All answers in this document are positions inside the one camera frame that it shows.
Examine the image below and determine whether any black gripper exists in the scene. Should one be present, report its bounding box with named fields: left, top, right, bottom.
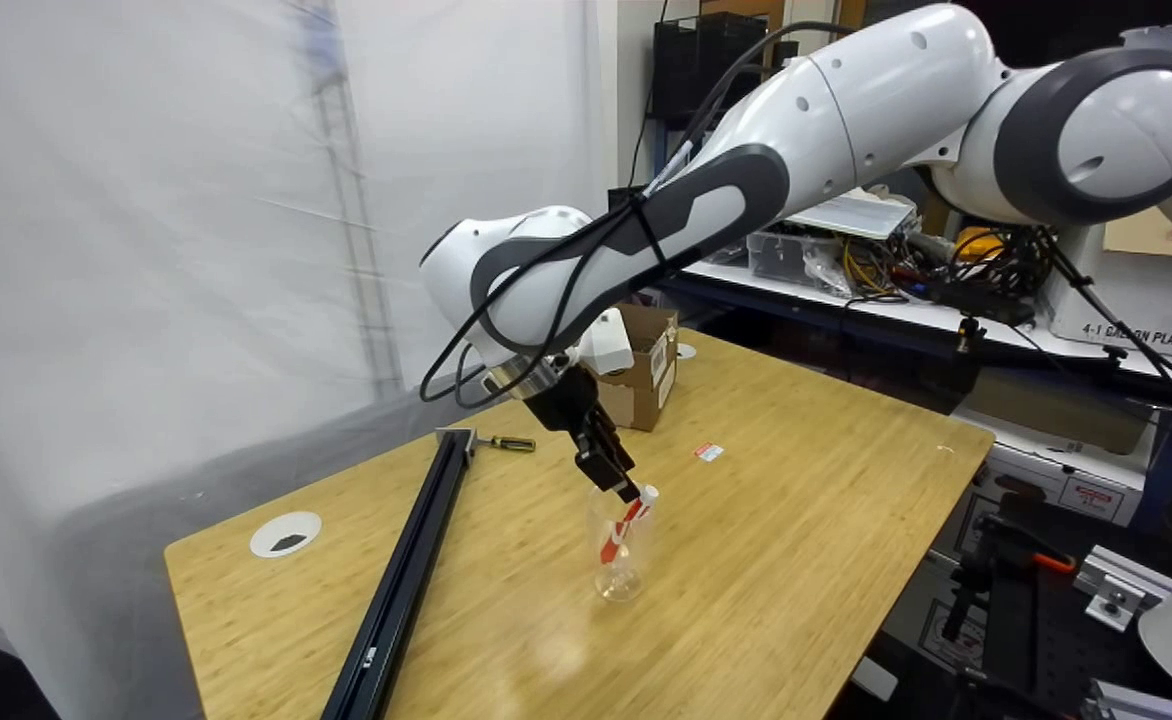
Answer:
left=524, top=369, right=647, bottom=507

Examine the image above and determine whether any red and white marker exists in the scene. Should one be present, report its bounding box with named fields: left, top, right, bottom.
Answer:
left=596, top=481, right=666, bottom=573

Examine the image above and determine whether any small brown cardboard box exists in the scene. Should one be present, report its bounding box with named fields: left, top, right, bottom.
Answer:
left=596, top=298, right=684, bottom=435

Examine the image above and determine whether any clear plastic container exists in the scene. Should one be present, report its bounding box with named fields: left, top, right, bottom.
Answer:
left=741, top=229, right=856, bottom=298

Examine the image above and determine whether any white shelf board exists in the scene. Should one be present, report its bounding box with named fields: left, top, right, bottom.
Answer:
left=670, top=256, right=1172, bottom=399

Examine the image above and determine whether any white table grommet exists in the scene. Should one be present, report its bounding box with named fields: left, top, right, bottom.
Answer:
left=250, top=507, right=326, bottom=562

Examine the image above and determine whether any white plastic tray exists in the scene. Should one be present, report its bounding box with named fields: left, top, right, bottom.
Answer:
left=784, top=186, right=919, bottom=245

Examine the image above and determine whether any black speaker box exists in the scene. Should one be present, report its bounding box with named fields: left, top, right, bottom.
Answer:
left=647, top=11, right=773, bottom=131

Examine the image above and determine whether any white box under shelf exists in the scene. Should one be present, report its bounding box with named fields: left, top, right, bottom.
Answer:
left=952, top=365, right=1163, bottom=529

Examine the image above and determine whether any white backdrop curtain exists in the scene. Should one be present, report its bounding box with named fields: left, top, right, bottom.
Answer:
left=0, top=0, right=623, bottom=720

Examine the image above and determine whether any large white printed box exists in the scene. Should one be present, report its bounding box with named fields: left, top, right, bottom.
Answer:
left=1036, top=220, right=1172, bottom=365

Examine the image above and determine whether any flat tan cardboard box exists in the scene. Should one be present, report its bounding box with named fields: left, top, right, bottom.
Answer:
left=1099, top=203, right=1172, bottom=262

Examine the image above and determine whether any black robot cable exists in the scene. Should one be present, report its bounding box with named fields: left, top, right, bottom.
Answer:
left=414, top=14, right=856, bottom=412

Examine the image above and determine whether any black aluminium rail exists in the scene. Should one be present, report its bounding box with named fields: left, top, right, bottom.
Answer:
left=317, top=427, right=481, bottom=720

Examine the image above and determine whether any yellow wire bundle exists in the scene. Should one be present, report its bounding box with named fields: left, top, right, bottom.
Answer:
left=839, top=225, right=1018, bottom=303

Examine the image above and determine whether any silver metal bracket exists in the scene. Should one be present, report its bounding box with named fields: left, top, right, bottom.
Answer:
left=1072, top=538, right=1172, bottom=637

